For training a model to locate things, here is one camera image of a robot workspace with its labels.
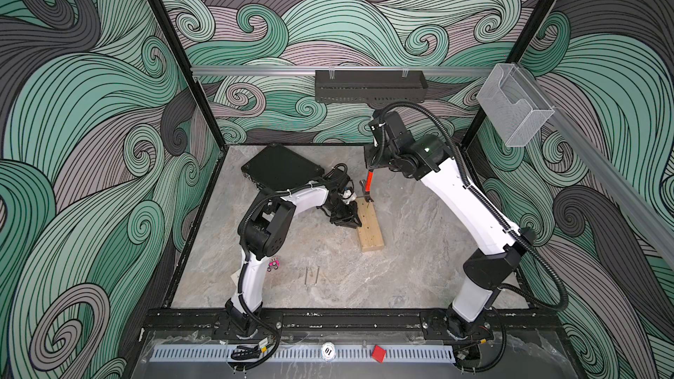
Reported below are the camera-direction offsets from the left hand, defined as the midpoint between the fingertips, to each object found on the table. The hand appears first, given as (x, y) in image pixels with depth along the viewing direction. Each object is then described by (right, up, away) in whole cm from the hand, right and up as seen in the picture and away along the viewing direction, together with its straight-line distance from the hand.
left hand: (360, 223), depth 90 cm
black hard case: (-32, +19, +14) cm, 40 cm away
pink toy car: (-29, -11, -7) cm, 32 cm away
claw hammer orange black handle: (+1, +14, -7) cm, 16 cm away
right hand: (0, +24, -17) cm, 30 cm away
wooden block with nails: (+3, -2, -2) cm, 4 cm away
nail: (-15, -15, -7) cm, 23 cm away
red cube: (+2, -30, -22) cm, 37 cm away
